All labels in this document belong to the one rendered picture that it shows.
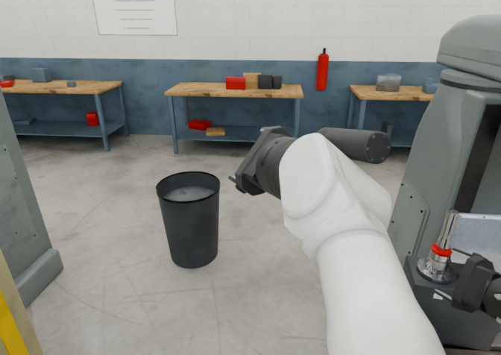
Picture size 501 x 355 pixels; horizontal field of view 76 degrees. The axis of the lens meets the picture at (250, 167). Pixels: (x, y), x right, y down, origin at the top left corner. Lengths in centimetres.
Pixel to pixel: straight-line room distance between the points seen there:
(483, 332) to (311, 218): 88
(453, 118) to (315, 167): 110
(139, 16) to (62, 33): 123
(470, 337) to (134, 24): 507
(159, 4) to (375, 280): 506
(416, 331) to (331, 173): 13
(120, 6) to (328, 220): 523
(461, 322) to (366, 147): 79
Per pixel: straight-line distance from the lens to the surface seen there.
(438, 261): 98
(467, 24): 155
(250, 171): 49
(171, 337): 224
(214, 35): 499
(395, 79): 464
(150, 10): 524
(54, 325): 256
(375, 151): 35
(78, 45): 578
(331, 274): 26
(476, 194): 140
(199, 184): 265
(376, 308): 24
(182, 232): 239
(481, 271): 84
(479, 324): 109
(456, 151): 134
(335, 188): 28
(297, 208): 28
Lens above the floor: 175
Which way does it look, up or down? 25 degrees down
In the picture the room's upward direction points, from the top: straight up
